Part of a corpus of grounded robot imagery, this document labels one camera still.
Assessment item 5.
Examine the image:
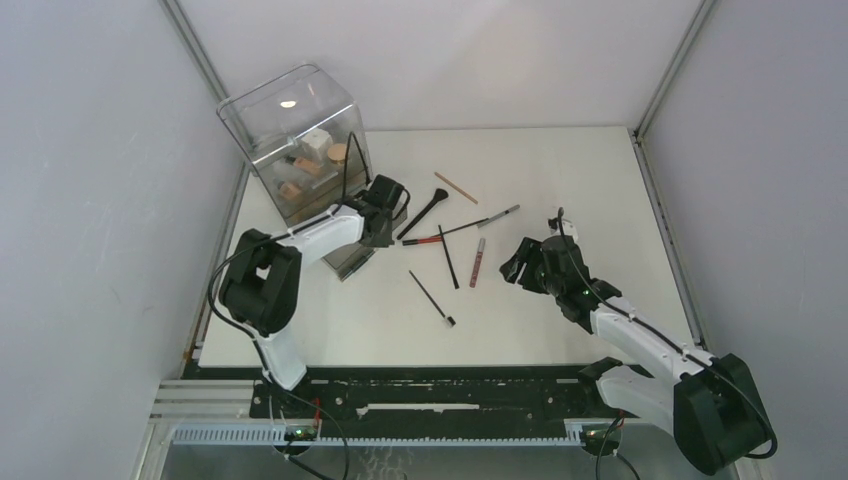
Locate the red black lip pencil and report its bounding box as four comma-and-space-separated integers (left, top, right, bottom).
401, 235, 443, 246

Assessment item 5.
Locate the long thin black brush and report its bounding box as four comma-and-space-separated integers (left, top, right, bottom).
438, 218, 489, 236

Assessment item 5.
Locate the small foundation bottle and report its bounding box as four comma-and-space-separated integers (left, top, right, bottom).
277, 182, 303, 203

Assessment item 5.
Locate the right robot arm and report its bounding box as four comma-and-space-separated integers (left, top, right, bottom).
499, 234, 778, 475

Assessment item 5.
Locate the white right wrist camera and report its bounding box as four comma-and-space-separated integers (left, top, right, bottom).
556, 219, 579, 243

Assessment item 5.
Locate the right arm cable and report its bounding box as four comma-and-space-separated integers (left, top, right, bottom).
547, 206, 778, 460

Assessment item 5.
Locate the red lip gloss tube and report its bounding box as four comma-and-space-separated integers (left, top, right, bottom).
469, 238, 486, 288

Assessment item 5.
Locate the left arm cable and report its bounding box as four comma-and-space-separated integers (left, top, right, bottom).
206, 131, 412, 399

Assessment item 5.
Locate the white cube container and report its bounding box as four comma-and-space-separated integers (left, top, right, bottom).
299, 127, 335, 162

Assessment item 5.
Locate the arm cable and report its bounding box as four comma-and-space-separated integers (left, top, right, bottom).
206, 131, 412, 399
547, 206, 778, 460

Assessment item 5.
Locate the grey mascara wand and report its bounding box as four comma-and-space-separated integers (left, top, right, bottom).
477, 204, 520, 228

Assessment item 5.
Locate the black brow brush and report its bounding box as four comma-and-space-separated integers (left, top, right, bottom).
408, 270, 456, 328

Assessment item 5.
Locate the black mounting rail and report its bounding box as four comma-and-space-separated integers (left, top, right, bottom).
182, 364, 620, 442

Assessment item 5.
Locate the clear acrylic organizer box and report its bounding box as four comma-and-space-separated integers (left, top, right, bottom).
217, 63, 380, 278

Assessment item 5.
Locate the black powder brush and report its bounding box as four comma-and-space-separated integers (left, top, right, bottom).
397, 188, 449, 240

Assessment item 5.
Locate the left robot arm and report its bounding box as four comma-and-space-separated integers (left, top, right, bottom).
207, 175, 411, 417

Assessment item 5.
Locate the wooden stick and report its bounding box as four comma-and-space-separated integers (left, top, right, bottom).
434, 172, 479, 205

